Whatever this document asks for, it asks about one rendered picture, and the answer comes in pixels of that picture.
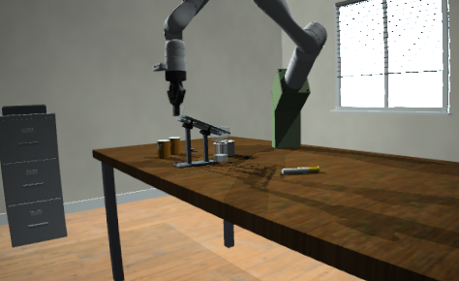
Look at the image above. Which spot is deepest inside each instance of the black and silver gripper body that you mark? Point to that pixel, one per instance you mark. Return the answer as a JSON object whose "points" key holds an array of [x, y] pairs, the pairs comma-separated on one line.
{"points": [[175, 78]]}

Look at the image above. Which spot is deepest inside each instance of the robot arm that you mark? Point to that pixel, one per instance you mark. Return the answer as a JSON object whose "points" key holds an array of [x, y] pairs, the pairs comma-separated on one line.
{"points": [[309, 41]]}

